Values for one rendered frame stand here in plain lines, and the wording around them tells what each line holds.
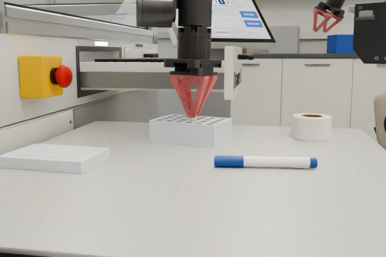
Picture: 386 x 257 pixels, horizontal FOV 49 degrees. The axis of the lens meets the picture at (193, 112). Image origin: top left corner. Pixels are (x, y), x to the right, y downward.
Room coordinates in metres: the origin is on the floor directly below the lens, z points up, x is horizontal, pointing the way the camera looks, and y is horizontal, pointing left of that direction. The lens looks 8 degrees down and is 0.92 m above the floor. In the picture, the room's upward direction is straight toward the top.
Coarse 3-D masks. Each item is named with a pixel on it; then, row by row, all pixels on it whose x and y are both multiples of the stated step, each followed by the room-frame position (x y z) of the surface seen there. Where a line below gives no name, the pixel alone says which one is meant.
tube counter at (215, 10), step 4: (212, 8) 2.04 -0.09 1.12; (216, 8) 2.05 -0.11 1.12; (220, 8) 2.06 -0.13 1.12; (224, 8) 2.07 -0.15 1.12; (228, 8) 2.09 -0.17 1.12; (232, 8) 2.10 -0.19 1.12; (212, 12) 2.02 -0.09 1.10; (216, 12) 2.03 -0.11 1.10; (220, 12) 2.04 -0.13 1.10; (224, 12) 2.05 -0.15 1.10; (228, 12) 2.07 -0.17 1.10; (232, 12) 2.08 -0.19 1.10; (236, 12) 2.09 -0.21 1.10
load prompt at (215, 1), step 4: (212, 0) 2.08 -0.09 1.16; (216, 0) 2.09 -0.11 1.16; (220, 0) 2.10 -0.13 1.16; (224, 0) 2.11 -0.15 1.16; (228, 0) 2.13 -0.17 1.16; (212, 4) 2.06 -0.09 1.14; (216, 4) 2.07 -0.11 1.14; (220, 4) 2.08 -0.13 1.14; (224, 4) 2.09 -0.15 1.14; (228, 4) 2.11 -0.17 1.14; (232, 4) 2.12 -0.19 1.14
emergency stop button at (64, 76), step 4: (60, 68) 0.72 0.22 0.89; (64, 68) 0.72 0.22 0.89; (68, 68) 0.74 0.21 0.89; (56, 72) 0.72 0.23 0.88; (60, 72) 0.72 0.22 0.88; (64, 72) 0.72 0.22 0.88; (68, 72) 0.73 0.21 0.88; (56, 76) 0.72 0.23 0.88; (60, 76) 0.72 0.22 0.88; (64, 76) 0.72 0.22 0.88; (68, 76) 0.73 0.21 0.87; (56, 80) 0.73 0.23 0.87; (60, 80) 0.72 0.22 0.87; (64, 80) 0.72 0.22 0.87; (68, 80) 0.73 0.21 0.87; (60, 84) 0.72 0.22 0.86; (64, 84) 0.72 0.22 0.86; (68, 84) 0.73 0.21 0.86
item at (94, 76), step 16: (80, 64) 0.95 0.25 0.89; (96, 64) 0.94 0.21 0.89; (112, 64) 0.93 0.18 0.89; (128, 64) 0.93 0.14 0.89; (144, 64) 0.92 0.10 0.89; (160, 64) 0.92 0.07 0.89; (224, 64) 0.89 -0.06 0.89; (80, 80) 0.95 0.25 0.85; (96, 80) 0.94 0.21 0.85; (112, 80) 0.93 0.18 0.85; (128, 80) 0.93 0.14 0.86; (144, 80) 0.92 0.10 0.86; (160, 80) 0.91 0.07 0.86
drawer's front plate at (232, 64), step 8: (232, 48) 0.87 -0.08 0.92; (240, 48) 1.09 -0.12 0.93; (232, 56) 0.87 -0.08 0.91; (232, 64) 0.87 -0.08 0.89; (240, 64) 1.09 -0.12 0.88; (224, 72) 0.87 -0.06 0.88; (232, 72) 0.87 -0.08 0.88; (240, 72) 1.10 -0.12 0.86; (224, 80) 0.87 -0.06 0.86; (232, 80) 0.87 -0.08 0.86; (240, 80) 1.10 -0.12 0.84; (224, 88) 0.87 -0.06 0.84; (232, 88) 0.87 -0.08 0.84; (240, 88) 1.11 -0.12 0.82; (224, 96) 0.87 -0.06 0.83; (232, 96) 0.87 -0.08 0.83
